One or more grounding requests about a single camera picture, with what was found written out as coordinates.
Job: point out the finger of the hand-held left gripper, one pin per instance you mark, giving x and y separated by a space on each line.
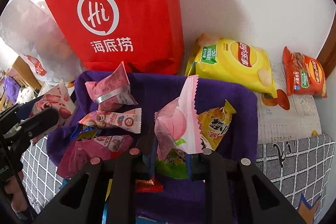
39 123
21 112

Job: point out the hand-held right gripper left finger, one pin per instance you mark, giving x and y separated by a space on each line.
151 161

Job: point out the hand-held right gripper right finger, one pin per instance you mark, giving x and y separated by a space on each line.
188 166

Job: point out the green triangular snack packet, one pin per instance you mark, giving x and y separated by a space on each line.
170 163

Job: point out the red snack packet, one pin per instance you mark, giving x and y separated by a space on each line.
147 186

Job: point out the pink strawberry snack packet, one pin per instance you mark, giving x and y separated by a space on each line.
56 100

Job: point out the pale pink peach packet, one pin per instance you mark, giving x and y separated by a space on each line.
178 121

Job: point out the small blue snack packet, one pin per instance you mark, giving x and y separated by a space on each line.
84 133

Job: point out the yellow triangular snack packet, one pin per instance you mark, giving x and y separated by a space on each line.
215 127

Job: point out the magenta snack packet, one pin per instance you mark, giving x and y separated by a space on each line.
86 153

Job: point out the long white pink candy packet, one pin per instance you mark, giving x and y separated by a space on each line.
113 119

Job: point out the purple towel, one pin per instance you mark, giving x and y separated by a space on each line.
157 90

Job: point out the pink snack bag silver band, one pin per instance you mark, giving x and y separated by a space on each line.
113 87

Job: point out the person's left hand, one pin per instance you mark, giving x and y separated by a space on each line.
15 197

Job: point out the white floral pillow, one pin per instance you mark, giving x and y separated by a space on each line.
25 95

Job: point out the wooden headboard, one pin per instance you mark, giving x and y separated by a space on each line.
23 69

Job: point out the white plastic bag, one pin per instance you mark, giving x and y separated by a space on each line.
31 29

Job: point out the grey checked blanket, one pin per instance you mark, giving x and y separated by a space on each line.
296 169

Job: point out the yellow chip bag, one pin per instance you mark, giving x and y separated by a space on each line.
236 69

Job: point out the newspaper print cloth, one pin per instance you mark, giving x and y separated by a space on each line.
288 119

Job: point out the orange chip bag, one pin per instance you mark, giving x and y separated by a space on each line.
304 74

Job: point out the brown wooden door frame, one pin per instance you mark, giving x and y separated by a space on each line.
329 56

